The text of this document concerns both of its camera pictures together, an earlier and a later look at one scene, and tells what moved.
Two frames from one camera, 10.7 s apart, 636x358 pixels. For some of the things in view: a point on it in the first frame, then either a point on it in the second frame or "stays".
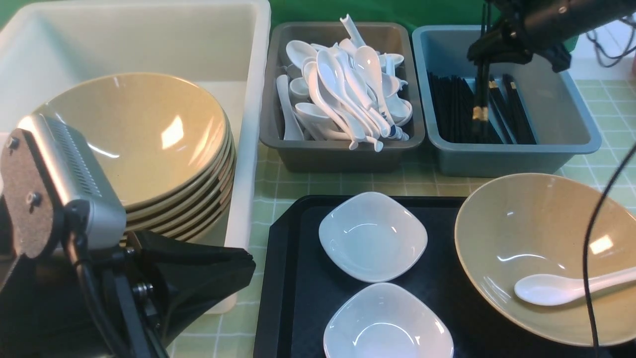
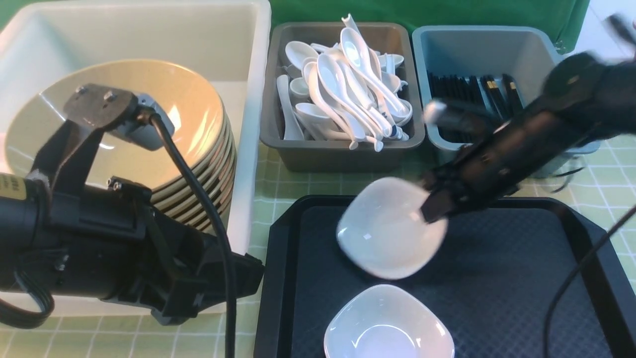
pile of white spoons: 344,91 stays
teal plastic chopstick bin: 561,123 stays
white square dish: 388,320 stays
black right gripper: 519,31 to 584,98
